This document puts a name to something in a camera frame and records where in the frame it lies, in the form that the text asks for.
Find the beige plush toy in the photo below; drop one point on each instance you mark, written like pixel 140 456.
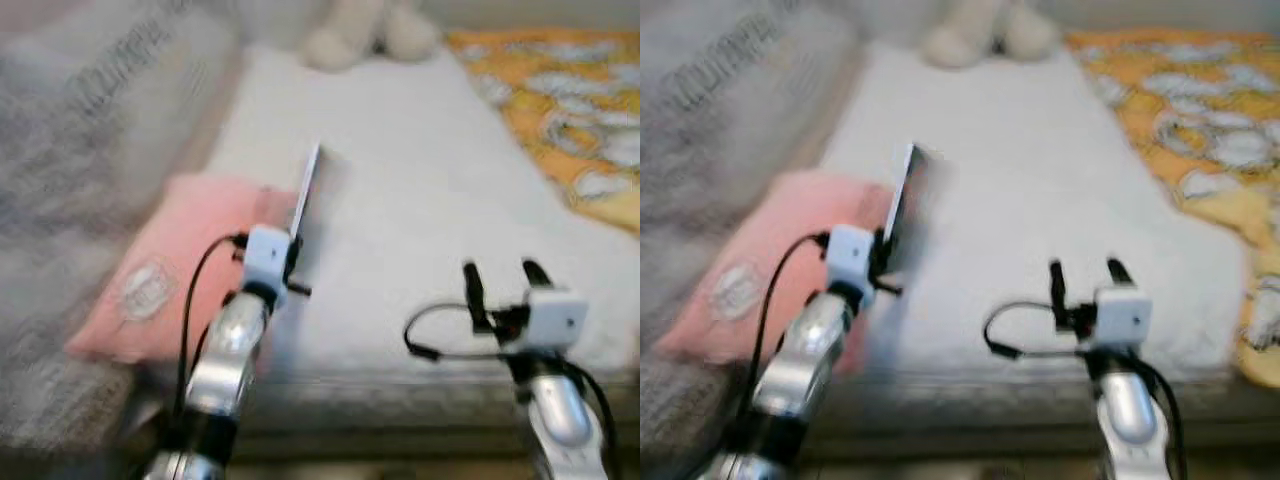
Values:
pixel 340 40
pixel 960 40

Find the yellow cartoon egg blanket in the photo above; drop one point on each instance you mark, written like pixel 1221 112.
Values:
pixel 560 100
pixel 1180 100

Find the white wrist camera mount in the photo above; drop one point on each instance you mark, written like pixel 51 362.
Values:
pixel 555 320
pixel 265 255
pixel 1125 318
pixel 850 255

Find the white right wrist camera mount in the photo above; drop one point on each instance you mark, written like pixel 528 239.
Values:
pixel 555 320
pixel 1125 318

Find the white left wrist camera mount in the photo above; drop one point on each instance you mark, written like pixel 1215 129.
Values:
pixel 850 255
pixel 265 255

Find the pink pillow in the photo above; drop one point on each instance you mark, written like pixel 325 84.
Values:
pixel 170 260
pixel 760 260

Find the dark cover book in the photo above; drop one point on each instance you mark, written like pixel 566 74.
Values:
pixel 905 200
pixel 312 200

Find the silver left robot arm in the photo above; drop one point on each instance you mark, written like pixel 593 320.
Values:
pixel 225 350
pixel 810 345

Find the white quilted mattress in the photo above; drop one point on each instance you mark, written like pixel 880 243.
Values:
pixel 1030 180
pixel 430 180

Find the grey fuzzy blanket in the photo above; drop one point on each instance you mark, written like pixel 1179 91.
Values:
pixel 720 120
pixel 80 120

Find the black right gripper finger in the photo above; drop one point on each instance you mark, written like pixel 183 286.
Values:
pixel 1057 295
pixel 472 295
pixel 1118 270
pixel 535 272

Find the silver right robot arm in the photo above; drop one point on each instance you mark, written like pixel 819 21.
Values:
pixel 560 410
pixel 1130 410

